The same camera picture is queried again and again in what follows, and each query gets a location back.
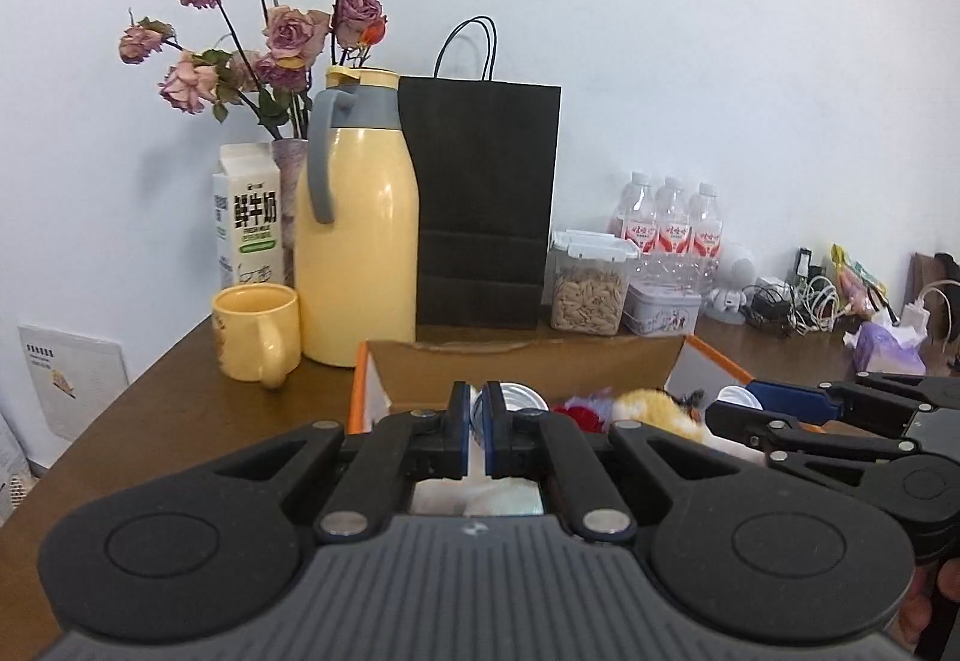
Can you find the white booklet by wall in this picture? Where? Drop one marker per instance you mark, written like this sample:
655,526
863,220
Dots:
76,378

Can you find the white round lid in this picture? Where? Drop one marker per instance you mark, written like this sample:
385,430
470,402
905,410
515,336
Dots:
516,395

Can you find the red artificial flower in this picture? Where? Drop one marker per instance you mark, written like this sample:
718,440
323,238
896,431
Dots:
592,413

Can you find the white tin box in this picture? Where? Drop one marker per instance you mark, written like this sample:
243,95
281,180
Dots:
655,311

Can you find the yellow thermos jug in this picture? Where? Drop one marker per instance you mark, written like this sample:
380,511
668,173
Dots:
356,225

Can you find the purple tissue pack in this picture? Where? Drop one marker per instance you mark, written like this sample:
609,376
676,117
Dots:
884,349

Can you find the water bottle middle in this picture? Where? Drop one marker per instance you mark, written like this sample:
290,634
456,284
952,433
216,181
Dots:
673,232

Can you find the water bottle left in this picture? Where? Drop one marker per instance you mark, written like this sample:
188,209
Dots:
634,217

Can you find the yellow ceramic mug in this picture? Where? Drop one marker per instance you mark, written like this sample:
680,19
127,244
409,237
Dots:
256,331

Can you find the white milk carton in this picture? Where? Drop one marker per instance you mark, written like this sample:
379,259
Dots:
246,204

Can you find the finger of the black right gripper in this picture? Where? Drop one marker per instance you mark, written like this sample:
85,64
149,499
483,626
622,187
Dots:
868,398
792,446

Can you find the dried pink rose bouquet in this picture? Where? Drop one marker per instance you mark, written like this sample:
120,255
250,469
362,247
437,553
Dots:
273,81

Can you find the yellow plush toy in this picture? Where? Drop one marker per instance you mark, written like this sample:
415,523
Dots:
656,408

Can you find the white round jar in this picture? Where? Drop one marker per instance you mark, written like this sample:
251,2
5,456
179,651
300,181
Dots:
739,396

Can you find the translucent plastic cotton box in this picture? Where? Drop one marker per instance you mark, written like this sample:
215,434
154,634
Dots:
486,497

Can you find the red cardboard box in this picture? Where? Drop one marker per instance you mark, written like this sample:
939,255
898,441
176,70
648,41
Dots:
396,377

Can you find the white robot toy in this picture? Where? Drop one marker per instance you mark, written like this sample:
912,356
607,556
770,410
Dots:
734,279

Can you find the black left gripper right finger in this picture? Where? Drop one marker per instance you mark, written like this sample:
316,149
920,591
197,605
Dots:
741,548

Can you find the water bottle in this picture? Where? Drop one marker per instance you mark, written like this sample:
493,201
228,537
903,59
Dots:
673,232
706,227
634,217

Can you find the water bottle right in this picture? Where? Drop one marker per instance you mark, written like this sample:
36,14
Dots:
706,227

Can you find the black paper bag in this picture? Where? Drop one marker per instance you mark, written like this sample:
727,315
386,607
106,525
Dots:
484,153

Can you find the clear nut container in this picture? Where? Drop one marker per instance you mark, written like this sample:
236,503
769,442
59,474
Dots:
591,272

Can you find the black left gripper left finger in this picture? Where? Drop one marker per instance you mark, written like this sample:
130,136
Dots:
199,552

